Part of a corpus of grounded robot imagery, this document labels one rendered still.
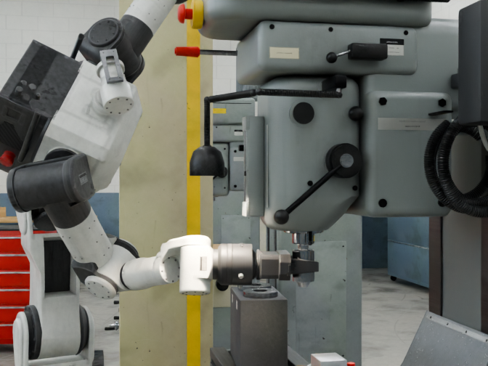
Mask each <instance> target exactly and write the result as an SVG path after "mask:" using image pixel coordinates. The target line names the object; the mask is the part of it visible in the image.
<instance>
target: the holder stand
mask: <svg viewBox="0 0 488 366"><path fill-rule="evenodd" d="M230 353H231V355H232V358H233V360H234V362H235V364H236V366H288V300H287V299H286V298H285V297H284V296H283V295H282V294H281V293H280V292H279V291H278V290H276V289H275V288H274V287H273V286H272V285H271V284H269V283H265V282H252V285H242V288H239V287H231V288H230Z"/></svg>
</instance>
